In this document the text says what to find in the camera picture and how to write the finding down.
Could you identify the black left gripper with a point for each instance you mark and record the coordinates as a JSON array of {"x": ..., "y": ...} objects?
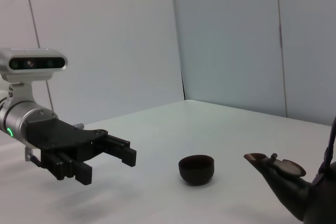
[{"x": 57, "y": 137}]

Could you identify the small dark teacup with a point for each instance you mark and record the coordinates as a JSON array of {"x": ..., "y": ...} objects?
[{"x": 196, "y": 170}]

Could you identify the black round teapot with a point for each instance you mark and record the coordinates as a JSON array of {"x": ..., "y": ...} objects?
[{"x": 291, "y": 192}]

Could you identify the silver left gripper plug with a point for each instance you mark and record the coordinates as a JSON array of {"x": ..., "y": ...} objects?
[{"x": 29, "y": 154}]

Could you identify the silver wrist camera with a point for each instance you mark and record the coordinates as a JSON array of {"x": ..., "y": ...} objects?
[{"x": 34, "y": 62}]

